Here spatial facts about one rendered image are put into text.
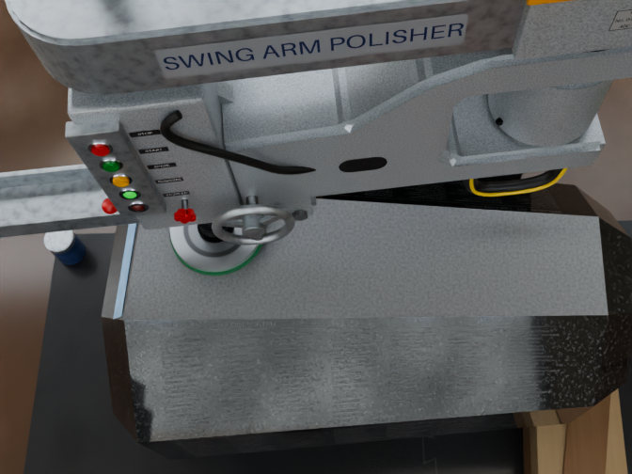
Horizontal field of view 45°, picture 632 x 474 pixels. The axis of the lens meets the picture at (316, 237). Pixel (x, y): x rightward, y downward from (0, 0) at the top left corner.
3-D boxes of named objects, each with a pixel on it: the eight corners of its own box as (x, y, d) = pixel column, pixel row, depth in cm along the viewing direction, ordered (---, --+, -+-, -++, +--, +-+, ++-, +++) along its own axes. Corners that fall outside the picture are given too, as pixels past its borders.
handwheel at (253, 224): (294, 197, 148) (287, 159, 134) (299, 244, 144) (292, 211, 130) (217, 205, 148) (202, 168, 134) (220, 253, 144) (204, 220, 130)
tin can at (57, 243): (90, 244, 269) (78, 229, 257) (77, 269, 265) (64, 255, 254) (66, 235, 271) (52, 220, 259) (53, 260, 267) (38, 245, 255)
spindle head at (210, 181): (320, 120, 157) (303, -36, 116) (330, 217, 149) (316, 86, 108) (147, 140, 158) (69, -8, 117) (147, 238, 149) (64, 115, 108)
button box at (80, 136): (166, 199, 137) (118, 115, 111) (166, 213, 136) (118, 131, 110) (122, 204, 138) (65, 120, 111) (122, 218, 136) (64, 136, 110)
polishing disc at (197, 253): (185, 180, 180) (184, 177, 179) (273, 195, 177) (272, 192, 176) (159, 262, 172) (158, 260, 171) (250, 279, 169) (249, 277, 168)
